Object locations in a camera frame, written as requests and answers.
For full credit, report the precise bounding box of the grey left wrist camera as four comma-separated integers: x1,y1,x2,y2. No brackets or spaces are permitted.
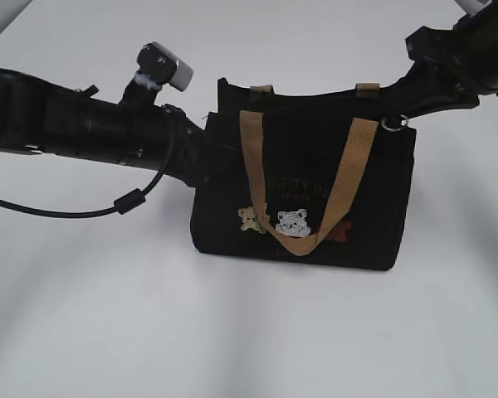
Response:
120,41,193,109

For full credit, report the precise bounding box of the black canvas tote bag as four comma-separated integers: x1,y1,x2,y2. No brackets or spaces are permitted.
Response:
190,79,417,271

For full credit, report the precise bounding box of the black camera cable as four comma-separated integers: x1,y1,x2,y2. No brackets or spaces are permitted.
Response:
0,108,179,218

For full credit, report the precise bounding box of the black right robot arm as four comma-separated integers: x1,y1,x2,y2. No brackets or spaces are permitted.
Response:
379,1,498,119

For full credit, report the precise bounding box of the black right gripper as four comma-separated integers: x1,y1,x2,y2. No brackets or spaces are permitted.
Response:
377,27,480,120

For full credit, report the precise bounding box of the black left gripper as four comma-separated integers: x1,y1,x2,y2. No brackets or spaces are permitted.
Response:
103,103,207,185

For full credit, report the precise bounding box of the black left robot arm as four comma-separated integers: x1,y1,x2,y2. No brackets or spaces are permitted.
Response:
0,68,207,187

